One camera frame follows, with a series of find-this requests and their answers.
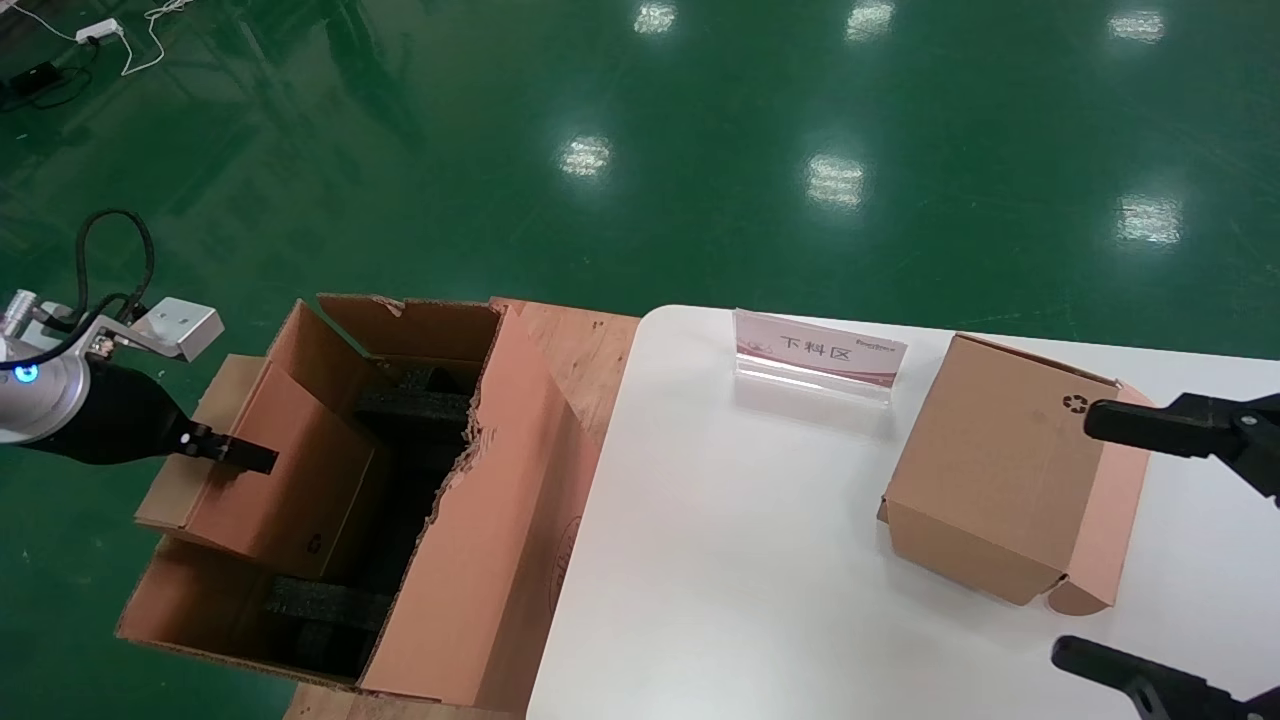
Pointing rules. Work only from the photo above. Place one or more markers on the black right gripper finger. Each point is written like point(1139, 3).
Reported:
point(1130, 685)
point(1180, 428)

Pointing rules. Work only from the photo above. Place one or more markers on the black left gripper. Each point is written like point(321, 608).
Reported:
point(120, 425)

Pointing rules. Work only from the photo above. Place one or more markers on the small cardboard box recycle symbol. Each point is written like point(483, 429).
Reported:
point(1000, 470)
point(290, 490)

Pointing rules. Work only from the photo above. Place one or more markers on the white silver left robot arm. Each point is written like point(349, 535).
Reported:
point(40, 405)

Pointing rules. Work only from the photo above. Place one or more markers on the big open cardboard box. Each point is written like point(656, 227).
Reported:
point(500, 540)

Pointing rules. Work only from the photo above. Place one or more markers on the acrylic sign with Chinese text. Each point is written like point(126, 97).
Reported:
point(820, 350)

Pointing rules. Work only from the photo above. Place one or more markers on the black power adapter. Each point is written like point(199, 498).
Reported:
point(30, 78)

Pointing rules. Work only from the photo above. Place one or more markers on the white power strip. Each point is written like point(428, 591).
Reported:
point(100, 30)

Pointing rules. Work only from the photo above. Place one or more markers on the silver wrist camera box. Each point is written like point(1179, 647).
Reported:
point(185, 325)

